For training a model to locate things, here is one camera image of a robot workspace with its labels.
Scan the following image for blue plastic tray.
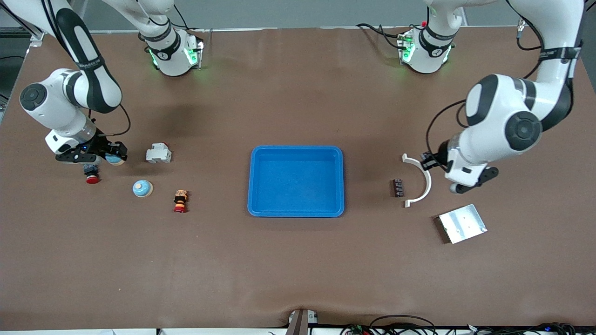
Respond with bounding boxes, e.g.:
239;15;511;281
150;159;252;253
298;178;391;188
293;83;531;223
247;145;345;218

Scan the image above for white semicircular pipe clamp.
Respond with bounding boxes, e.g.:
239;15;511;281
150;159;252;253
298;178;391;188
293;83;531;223
402;154;433;208

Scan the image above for white circuit breaker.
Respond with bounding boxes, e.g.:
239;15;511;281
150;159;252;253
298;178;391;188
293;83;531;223
146;142;172;164

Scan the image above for square aluminium plate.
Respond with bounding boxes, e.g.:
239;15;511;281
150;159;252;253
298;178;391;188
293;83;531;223
436;204;488;244

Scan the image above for red yellow emergency stop button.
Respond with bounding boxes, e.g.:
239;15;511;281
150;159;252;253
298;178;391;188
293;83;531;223
173;189;189;214

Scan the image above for brown table mat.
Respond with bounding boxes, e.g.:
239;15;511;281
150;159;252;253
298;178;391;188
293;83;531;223
0;27;596;328

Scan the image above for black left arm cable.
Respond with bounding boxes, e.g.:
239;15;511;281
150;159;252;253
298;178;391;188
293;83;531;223
425;0;585;161

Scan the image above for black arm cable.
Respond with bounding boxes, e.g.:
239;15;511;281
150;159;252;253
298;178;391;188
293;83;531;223
40;0;132;138
425;0;585;161

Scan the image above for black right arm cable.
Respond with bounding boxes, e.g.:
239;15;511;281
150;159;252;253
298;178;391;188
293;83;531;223
40;0;132;138

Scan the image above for aluminium frame post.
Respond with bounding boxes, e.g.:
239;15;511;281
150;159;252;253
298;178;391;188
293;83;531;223
19;19;47;47

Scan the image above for black cables under table edge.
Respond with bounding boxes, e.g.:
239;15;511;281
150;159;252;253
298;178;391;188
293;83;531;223
340;315;596;335

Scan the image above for grey table edge bracket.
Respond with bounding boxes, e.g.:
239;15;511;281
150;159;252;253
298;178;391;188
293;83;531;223
285;308;319;335

